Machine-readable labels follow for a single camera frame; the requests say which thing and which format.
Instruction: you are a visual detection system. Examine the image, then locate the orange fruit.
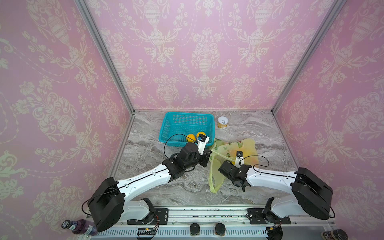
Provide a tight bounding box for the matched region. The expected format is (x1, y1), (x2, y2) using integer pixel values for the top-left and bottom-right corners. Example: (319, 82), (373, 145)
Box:
(186, 134), (196, 143)

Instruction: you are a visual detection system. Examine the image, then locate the yellow lemon fruit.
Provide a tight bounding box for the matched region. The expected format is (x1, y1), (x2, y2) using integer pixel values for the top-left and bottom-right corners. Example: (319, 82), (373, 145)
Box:
(196, 132), (207, 138)

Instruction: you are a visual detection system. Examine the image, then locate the yellow-green plastic bag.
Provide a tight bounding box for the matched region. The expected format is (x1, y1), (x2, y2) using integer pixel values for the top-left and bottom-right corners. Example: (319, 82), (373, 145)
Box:
(209, 139), (259, 194)

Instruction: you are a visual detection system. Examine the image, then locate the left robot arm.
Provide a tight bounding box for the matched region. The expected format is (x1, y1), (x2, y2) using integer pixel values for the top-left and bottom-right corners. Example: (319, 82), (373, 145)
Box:
(85, 143), (212, 233)

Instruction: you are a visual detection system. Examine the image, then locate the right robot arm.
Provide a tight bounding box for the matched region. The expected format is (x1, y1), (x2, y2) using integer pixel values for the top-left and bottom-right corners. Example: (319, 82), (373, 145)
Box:
(219, 161), (336, 224)

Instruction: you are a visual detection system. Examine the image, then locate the teal plastic basket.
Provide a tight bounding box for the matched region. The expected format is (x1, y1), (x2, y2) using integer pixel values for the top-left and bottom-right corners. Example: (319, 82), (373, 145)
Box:
(159, 112), (215, 147)

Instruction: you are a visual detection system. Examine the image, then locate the yellow drink can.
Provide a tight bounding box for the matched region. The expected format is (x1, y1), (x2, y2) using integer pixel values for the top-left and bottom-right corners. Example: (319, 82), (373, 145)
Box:
(218, 116), (229, 129)

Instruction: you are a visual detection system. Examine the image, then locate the right black knob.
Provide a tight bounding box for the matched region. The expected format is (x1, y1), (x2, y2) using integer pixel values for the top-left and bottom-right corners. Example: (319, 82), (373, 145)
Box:
(214, 223), (226, 236)

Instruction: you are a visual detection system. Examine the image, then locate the black knob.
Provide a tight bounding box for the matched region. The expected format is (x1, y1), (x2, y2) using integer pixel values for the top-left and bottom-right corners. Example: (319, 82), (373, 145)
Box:
(190, 223), (201, 236)
(214, 223), (226, 236)

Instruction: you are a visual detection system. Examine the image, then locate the left black knob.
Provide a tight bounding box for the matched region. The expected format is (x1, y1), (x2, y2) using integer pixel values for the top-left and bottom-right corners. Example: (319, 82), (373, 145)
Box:
(190, 223), (201, 236)

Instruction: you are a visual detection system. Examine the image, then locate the dark jar bottom right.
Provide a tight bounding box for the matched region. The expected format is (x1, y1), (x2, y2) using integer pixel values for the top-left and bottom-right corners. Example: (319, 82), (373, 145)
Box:
(321, 229), (349, 240)

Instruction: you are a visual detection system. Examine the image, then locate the purple drink bottle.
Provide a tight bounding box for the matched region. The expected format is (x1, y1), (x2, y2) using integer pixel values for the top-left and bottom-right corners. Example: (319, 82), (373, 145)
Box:
(61, 219), (99, 236)

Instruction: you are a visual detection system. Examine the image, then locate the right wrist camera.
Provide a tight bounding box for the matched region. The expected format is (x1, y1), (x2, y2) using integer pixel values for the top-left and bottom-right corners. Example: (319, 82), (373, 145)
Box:
(235, 151), (244, 168)

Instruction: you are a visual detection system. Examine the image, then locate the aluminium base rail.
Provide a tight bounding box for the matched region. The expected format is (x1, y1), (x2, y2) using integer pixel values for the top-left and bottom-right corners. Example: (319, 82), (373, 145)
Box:
(77, 205), (289, 240)

